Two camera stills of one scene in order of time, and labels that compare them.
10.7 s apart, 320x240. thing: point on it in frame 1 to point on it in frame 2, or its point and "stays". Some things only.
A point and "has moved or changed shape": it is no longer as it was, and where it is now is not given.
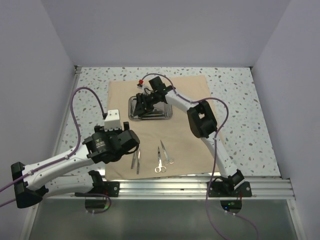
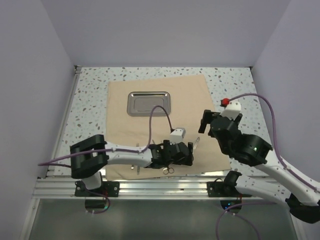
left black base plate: [102, 188] stays
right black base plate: [219, 188] stays
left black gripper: [99, 128] to [188, 159]
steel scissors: [160, 168] has moved or changed shape
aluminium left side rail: [76, 71] stays
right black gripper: [141, 108] to [207, 115]
